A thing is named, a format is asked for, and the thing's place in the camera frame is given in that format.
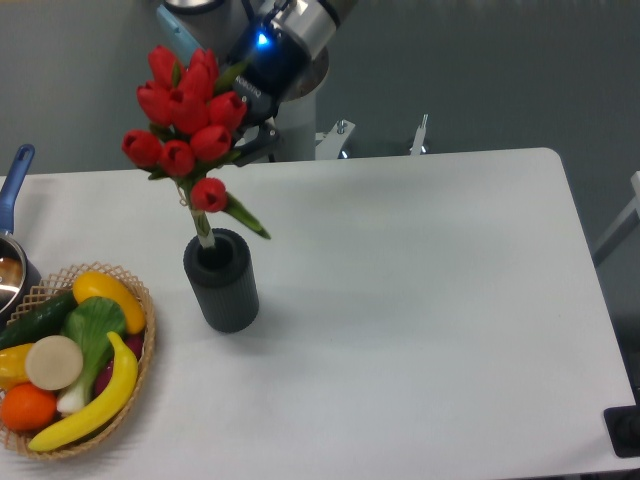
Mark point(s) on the white frame at right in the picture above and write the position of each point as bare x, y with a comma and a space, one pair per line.
620, 228

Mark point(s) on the purple vegetable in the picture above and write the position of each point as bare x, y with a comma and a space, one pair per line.
135, 344

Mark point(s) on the woven wicker basket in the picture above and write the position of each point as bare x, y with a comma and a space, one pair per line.
56, 284

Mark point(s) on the yellow pepper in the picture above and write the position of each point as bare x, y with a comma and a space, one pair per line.
12, 366

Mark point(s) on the yellow squash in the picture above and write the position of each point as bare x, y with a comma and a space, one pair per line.
97, 284

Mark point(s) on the dark grey ribbed vase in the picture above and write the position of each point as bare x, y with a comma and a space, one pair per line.
223, 281

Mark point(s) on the green cucumber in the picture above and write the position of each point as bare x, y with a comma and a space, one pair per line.
44, 320

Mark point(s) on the white metal base frame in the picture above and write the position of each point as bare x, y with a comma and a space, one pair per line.
336, 143

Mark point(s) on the orange fruit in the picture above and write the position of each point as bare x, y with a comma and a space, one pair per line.
28, 408

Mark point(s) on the yellow banana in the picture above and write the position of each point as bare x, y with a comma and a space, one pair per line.
99, 411

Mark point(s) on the black device at table edge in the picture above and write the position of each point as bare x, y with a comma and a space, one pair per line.
623, 428

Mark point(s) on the green bok choy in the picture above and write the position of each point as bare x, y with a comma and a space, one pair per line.
88, 325

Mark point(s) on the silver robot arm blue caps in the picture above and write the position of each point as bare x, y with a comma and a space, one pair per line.
216, 25

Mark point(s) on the beige round slice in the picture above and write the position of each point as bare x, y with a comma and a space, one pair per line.
54, 363

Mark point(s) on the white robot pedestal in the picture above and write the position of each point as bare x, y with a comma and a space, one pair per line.
296, 117

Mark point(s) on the red tulip bouquet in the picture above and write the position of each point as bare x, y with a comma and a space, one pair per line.
195, 119

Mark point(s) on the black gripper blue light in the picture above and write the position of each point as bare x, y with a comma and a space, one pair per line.
274, 61

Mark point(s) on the blue handled saucepan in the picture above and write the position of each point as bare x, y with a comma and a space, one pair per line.
18, 274

